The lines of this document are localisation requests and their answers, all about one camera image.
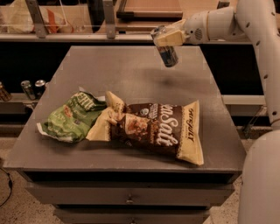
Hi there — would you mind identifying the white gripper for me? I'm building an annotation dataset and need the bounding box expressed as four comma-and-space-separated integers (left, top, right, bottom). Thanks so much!
154, 11, 209, 47

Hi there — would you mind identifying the silver blue redbull can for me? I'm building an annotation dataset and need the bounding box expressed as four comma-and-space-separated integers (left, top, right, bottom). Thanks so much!
150, 25, 179, 67

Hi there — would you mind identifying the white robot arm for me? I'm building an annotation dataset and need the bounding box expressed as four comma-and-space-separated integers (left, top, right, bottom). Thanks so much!
154, 0, 280, 224

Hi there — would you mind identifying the dark can on shelf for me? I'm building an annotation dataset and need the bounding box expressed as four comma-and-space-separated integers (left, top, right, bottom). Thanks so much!
35, 80, 46, 98

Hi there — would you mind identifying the wooden tray on counter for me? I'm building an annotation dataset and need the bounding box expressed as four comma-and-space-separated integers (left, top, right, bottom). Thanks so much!
116, 0, 183, 20

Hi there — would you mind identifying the brown yellow chip bag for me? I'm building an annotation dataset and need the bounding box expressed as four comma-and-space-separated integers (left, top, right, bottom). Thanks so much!
87, 91, 204, 165

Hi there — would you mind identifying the green chip bag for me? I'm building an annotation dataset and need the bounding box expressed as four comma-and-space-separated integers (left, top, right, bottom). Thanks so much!
37, 89, 107, 143

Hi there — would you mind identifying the white orange plastic bag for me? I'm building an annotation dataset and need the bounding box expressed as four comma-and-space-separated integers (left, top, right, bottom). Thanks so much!
5, 0, 67, 33

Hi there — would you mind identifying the grey drawer cabinet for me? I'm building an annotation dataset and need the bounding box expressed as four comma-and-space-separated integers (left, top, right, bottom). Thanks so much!
4, 46, 246, 224

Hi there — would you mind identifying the upper drawer knob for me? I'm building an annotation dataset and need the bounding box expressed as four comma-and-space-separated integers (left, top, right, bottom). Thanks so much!
126, 194, 134, 205

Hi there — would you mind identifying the metal bracket middle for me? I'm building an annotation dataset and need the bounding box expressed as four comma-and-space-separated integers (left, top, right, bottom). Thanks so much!
102, 0, 116, 39

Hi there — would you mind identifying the metal bracket left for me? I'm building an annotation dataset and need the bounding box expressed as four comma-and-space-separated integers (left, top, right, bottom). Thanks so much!
25, 0, 48, 39

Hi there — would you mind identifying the black floor cable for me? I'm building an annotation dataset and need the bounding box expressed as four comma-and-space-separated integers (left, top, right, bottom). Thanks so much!
0, 167, 14, 208

